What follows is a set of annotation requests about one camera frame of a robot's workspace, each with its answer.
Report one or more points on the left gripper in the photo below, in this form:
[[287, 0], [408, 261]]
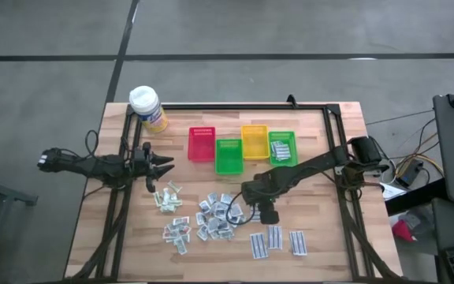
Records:
[[142, 163]]

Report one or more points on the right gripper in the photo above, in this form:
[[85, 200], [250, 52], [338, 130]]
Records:
[[260, 193]]

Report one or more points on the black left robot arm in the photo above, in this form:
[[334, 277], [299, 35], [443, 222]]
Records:
[[93, 165]]

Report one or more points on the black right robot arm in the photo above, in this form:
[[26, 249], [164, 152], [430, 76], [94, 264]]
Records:
[[309, 165]]

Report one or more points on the red plastic basket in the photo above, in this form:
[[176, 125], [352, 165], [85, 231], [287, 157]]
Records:
[[201, 152]]

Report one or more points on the green plastic basket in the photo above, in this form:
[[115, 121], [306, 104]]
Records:
[[229, 161], [288, 136]]

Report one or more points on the yellow plastic basket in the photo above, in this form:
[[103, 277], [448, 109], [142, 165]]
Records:
[[255, 148]]

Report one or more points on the Lysol wipes canister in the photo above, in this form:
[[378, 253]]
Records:
[[148, 108]]

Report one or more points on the red white packet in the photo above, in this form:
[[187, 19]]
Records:
[[168, 236], [186, 230], [184, 238], [181, 221], [172, 228], [181, 247]]

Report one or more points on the white paper sheet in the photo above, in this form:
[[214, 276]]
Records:
[[391, 191]]

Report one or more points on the red cloth object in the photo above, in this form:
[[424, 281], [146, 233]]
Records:
[[402, 230]]

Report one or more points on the black power supply box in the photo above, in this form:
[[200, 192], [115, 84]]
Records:
[[408, 175]]

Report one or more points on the black cart bar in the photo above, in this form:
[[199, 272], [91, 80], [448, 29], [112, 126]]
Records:
[[412, 197]]

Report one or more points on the silver mounting bracket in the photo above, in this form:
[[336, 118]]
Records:
[[339, 170]]

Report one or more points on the black frame bracket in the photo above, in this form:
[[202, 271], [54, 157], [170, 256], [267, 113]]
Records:
[[291, 100]]

